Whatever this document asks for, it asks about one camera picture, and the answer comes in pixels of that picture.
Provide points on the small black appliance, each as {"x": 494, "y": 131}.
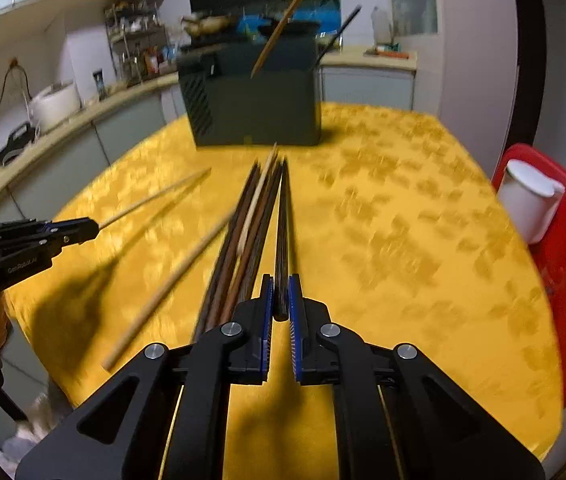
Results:
{"x": 13, "y": 145}

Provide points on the brass pot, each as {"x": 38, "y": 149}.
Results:
{"x": 208, "y": 25}

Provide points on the yellow floral tablecloth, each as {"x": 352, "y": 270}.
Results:
{"x": 388, "y": 260}

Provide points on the black chopstick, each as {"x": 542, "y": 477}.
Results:
{"x": 343, "y": 30}
{"x": 282, "y": 240}

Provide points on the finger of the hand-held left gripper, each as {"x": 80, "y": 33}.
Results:
{"x": 80, "y": 226}
{"x": 38, "y": 250}

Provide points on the dark brown chopstick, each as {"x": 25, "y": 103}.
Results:
{"x": 213, "y": 290}
{"x": 245, "y": 270}
{"x": 260, "y": 260}

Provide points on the white rice cooker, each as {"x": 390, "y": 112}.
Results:
{"x": 55, "y": 105}

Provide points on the grey-green base cabinets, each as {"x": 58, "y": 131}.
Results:
{"x": 63, "y": 160}

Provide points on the white cup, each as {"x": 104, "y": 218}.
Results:
{"x": 528, "y": 200}

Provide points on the dark green utensil holder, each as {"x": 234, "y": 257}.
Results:
{"x": 263, "y": 110}

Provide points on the pale fuzzy object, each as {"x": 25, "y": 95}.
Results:
{"x": 38, "y": 410}

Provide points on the orange kitchen tool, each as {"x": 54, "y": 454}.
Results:
{"x": 393, "y": 52}

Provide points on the metal spice rack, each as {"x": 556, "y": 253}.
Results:
{"x": 138, "y": 45}

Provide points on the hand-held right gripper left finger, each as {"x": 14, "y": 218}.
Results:
{"x": 266, "y": 312}

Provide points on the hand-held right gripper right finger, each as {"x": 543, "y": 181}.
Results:
{"x": 294, "y": 312}

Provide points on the dark seasoning bottle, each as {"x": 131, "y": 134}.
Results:
{"x": 99, "y": 85}

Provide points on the black wok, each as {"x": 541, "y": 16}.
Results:
{"x": 293, "y": 27}

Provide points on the beige kitchen countertop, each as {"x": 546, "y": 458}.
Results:
{"x": 353, "y": 60}

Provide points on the tan bamboo chopstick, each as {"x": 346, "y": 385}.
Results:
{"x": 280, "y": 30}

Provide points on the clear plastic bottle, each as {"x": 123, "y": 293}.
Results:
{"x": 383, "y": 25}

